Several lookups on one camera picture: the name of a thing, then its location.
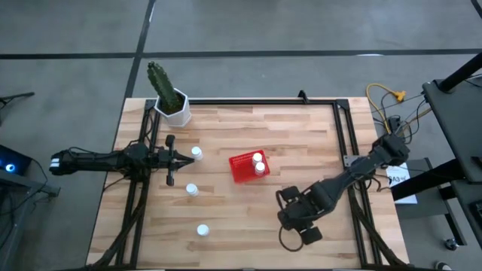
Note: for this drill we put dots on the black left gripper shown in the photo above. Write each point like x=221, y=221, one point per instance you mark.
x=170, y=162

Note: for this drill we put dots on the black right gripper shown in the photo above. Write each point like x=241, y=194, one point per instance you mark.
x=297, y=214

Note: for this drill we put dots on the white pill bottle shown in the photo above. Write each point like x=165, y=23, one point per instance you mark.
x=203, y=229
x=192, y=189
x=196, y=152
x=257, y=157
x=260, y=168

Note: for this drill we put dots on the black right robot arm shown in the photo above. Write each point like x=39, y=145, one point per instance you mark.
x=361, y=167

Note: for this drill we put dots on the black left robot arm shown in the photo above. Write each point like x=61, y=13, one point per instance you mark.
x=98, y=160

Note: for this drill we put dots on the red plastic basket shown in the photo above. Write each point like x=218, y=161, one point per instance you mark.
x=241, y=169

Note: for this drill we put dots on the white hexagonal planter pot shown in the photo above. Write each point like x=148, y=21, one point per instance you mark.
x=177, y=118

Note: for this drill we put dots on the green cactus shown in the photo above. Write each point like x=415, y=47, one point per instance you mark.
x=162, y=84

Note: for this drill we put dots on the white paper sheet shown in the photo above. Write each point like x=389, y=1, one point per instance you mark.
x=399, y=177

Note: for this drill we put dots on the black power strip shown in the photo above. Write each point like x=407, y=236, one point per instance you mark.
x=394, y=122

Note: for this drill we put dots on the grey metal cart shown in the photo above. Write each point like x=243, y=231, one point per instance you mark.
x=34, y=188

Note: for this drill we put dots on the black caster wheel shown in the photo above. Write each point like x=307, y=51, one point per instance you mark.
x=442, y=266
x=450, y=244

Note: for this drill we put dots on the black computer with blue light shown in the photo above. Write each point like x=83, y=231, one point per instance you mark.
x=19, y=160

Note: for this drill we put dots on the black tripod leg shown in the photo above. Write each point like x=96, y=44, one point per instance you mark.
x=19, y=96

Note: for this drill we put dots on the black cart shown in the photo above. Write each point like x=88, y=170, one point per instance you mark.
x=459, y=120

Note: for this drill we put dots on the black pole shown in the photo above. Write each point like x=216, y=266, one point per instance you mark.
x=459, y=73

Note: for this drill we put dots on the black metal table frame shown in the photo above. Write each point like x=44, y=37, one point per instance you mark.
x=263, y=101

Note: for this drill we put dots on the black clamp bracket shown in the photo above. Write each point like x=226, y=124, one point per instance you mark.
x=303, y=96

